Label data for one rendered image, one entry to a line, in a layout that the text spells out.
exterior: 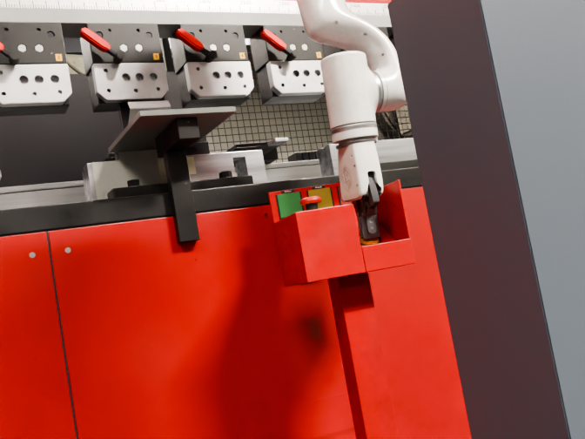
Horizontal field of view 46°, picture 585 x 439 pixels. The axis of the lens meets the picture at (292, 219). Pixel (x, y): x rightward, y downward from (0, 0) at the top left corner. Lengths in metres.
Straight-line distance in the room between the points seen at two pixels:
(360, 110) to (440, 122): 0.41
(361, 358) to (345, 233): 0.22
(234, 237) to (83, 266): 0.30
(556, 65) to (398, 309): 0.85
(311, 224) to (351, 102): 0.23
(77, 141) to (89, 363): 0.87
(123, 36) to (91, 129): 0.55
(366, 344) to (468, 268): 0.45
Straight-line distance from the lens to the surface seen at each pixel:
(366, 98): 1.26
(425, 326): 1.59
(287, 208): 1.33
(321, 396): 1.45
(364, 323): 1.25
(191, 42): 1.54
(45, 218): 1.30
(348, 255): 1.19
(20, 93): 1.46
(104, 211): 1.32
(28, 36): 1.51
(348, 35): 1.34
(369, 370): 1.25
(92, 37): 1.49
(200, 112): 1.27
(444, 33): 0.85
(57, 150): 2.01
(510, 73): 0.79
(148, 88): 1.51
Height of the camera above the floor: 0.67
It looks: 5 degrees up
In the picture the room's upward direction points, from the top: 10 degrees counter-clockwise
